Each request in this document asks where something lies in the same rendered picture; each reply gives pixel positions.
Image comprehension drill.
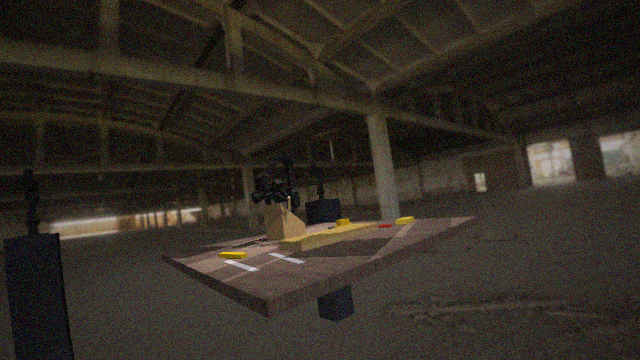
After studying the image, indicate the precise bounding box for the yellow panel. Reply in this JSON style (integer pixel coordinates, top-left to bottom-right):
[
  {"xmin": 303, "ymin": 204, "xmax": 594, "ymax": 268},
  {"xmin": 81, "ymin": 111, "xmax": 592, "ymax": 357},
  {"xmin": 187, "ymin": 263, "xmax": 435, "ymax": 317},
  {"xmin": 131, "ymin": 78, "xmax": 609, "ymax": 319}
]
[{"xmin": 278, "ymin": 223, "xmax": 378, "ymax": 251}]

